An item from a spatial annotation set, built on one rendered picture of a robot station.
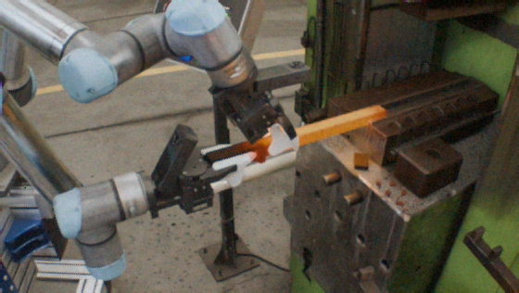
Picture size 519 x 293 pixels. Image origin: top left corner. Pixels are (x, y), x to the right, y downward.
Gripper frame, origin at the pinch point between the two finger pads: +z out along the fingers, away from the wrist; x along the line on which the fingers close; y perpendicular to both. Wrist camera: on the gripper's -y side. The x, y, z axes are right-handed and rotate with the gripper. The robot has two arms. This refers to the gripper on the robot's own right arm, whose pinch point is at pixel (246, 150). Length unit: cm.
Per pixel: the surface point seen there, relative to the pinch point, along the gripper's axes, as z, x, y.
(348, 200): 18.1, 9.6, 12.3
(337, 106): 27.7, -8.8, 2.2
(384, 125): 30.1, 4.1, 0.9
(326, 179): 18.1, 1.8, 12.2
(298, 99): 39, -40, 18
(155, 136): 22, -165, 100
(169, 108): 41, -195, 100
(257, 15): 25, -42, -10
